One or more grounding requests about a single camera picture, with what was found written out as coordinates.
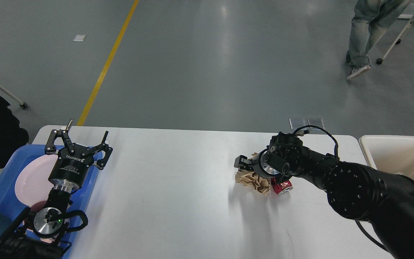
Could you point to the beige waste bin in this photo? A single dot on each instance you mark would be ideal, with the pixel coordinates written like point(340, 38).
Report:
point(388, 153)

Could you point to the brown paper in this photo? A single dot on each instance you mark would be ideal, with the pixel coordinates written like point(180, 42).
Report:
point(259, 184)

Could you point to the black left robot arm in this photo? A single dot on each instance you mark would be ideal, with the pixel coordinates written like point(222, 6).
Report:
point(17, 243)

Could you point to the floor socket plate right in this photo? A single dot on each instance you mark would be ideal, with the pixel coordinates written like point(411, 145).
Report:
point(318, 123)

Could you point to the person in blue jeans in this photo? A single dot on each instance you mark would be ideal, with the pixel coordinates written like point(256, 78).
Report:
point(371, 20)

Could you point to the pink plate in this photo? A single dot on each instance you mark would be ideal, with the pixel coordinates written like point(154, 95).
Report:
point(32, 184)

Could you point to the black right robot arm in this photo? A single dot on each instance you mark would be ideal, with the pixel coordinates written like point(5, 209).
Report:
point(381, 203)

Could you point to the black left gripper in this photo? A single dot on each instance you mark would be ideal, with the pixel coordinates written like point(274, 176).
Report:
point(71, 167)

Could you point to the white rolling stand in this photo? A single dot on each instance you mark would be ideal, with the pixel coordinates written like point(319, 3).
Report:
point(408, 25)

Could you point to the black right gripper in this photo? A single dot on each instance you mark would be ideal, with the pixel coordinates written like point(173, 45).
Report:
point(266, 165)

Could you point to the crushed red can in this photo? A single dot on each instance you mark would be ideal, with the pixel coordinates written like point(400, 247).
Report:
point(281, 188)

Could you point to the floor socket plate left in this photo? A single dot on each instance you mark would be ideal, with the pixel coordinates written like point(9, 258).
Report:
point(296, 123)

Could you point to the floor socket plate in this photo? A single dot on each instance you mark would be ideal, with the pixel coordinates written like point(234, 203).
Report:
point(296, 123)
point(318, 123)

